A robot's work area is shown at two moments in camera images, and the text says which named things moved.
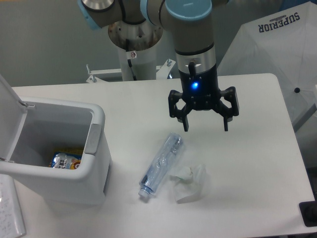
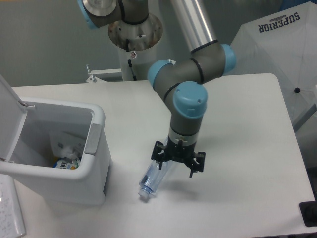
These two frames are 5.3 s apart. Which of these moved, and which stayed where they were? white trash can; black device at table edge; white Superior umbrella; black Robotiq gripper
Moved: black Robotiq gripper
Stayed: white Superior umbrella; black device at table edge; white trash can
